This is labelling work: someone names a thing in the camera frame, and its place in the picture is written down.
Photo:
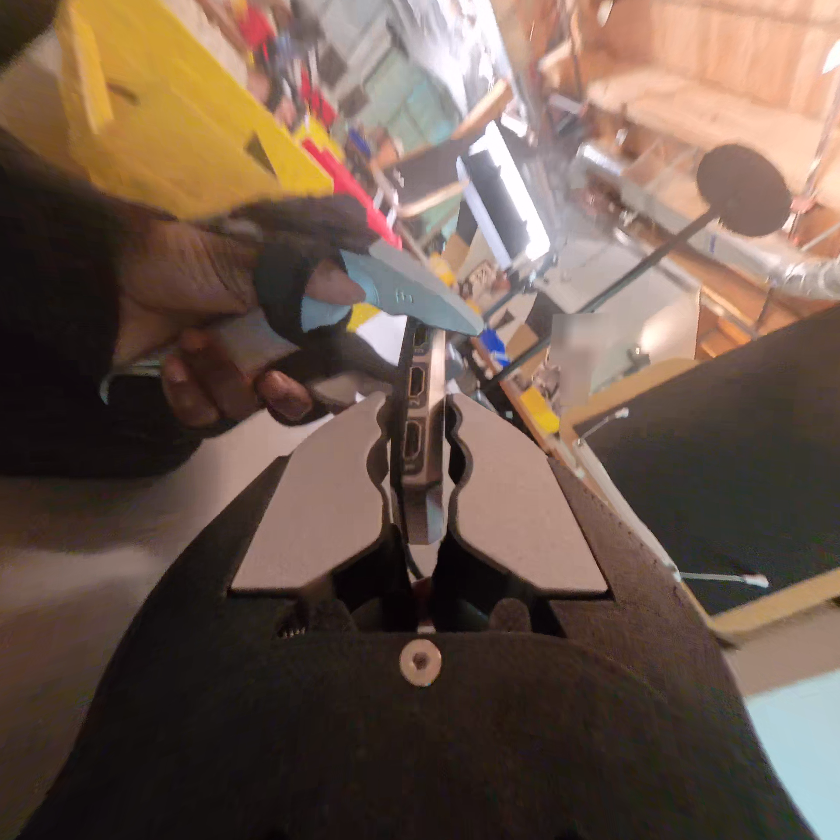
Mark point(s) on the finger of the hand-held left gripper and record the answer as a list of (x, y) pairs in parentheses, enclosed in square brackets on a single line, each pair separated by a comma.
[(420, 292)]

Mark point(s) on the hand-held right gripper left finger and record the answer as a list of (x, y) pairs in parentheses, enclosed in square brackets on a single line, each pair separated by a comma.
[(321, 499)]

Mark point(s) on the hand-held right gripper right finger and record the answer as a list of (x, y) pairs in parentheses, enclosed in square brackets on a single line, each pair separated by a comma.
[(518, 505)]

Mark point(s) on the dark grey port hub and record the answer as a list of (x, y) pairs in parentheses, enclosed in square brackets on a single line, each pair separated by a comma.
[(420, 472)]

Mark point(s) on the person's left forearm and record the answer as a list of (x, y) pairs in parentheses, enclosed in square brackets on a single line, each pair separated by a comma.
[(52, 328)]

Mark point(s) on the person's left hand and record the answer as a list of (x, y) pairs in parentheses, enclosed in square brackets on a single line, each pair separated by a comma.
[(190, 282)]

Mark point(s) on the led light panel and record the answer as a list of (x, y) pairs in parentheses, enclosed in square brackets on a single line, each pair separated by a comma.
[(505, 197)]

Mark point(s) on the yellow plastic bin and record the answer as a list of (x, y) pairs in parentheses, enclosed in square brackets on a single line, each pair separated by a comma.
[(177, 118)]

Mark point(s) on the black pole stand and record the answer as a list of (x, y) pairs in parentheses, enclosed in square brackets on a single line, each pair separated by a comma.
[(745, 190)]

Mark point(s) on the black panel with wooden frame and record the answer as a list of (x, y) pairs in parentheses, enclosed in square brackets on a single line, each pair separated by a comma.
[(722, 446)]

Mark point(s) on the silver air duct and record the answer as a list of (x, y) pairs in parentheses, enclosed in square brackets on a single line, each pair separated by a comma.
[(689, 216)]

